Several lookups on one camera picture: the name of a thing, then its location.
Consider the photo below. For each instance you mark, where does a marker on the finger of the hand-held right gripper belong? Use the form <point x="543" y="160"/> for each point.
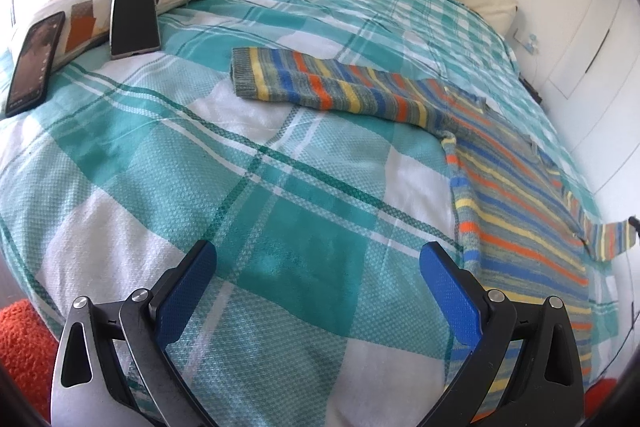
<point x="635" y="223"/>

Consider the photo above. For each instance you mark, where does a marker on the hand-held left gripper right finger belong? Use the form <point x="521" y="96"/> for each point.
<point x="452" y="302"/>

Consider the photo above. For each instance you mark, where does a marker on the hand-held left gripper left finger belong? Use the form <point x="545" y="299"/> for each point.
<point x="182" y="302"/>

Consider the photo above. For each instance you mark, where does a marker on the striped knit sweater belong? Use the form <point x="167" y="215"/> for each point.
<point x="515" y="192"/>

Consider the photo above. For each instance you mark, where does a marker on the teal plaid bed blanket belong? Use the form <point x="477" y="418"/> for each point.
<point x="250" y="207"/>

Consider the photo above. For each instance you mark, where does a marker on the dark nightstand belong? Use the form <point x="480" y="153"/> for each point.
<point x="532" y="91"/>

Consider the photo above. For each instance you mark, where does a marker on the white wardrobe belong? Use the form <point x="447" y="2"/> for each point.
<point x="595" y="57"/>

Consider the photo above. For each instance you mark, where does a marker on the black smartphone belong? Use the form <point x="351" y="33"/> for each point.
<point x="35" y="62"/>

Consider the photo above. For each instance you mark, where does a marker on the grey smartphone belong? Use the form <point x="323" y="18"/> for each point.
<point x="134" y="22"/>

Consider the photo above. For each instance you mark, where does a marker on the white wall socket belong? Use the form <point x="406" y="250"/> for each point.
<point x="529" y="41"/>

